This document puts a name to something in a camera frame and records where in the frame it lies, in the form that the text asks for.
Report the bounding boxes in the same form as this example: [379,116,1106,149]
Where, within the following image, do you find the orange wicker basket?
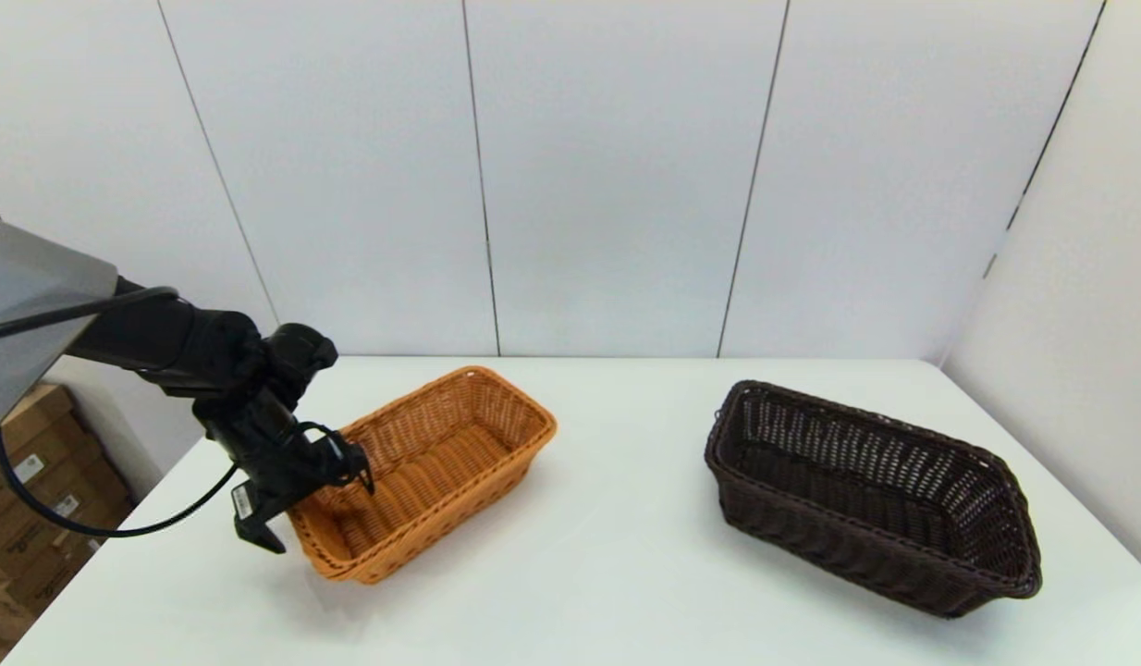
[288,366,558,585]

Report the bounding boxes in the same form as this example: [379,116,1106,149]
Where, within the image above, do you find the dark brown wicker basket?
[704,380,1043,619]

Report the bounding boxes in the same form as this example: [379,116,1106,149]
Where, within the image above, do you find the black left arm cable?
[0,287,248,539]

